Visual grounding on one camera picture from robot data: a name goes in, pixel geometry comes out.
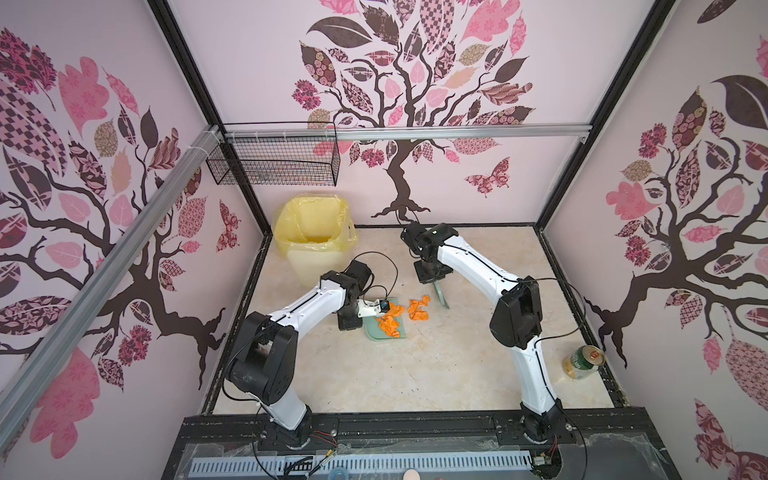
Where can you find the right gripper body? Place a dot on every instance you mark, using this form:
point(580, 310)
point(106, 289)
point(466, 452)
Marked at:
point(428, 273)

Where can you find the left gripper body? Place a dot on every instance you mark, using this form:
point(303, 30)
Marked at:
point(347, 317)

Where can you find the green hand brush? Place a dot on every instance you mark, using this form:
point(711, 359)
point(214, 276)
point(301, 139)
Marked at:
point(440, 295)

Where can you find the green dustpan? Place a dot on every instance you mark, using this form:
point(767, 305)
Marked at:
point(372, 331)

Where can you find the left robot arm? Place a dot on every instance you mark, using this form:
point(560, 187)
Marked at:
point(262, 364)

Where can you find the orange scrap near right arm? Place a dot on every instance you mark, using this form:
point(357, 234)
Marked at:
point(390, 324)

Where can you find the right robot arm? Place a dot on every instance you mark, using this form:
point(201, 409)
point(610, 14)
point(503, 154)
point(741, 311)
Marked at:
point(516, 322)

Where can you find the large orange paper scrap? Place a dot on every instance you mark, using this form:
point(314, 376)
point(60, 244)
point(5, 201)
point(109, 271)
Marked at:
point(416, 309)

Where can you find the yellow-lined trash bin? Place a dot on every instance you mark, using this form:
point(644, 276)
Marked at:
point(316, 234)

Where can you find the green tin can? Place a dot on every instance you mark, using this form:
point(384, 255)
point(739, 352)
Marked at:
point(583, 362)

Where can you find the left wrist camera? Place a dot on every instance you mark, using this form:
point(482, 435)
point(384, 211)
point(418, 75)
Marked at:
point(372, 308)

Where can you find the white slotted cable duct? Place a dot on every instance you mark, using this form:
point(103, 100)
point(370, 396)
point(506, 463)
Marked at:
point(269, 466)

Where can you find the black wire basket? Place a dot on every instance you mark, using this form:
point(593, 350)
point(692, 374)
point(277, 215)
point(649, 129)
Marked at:
point(291, 153)

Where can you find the aluminium rail back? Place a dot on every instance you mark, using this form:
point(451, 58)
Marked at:
point(416, 133)

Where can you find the aluminium rail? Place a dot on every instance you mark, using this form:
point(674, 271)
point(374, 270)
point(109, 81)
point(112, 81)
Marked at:
point(23, 391)
point(416, 133)

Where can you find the black base frame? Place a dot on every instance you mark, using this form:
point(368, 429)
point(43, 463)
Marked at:
point(594, 444)

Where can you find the aluminium rail left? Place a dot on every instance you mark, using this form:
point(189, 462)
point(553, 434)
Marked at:
point(23, 391)

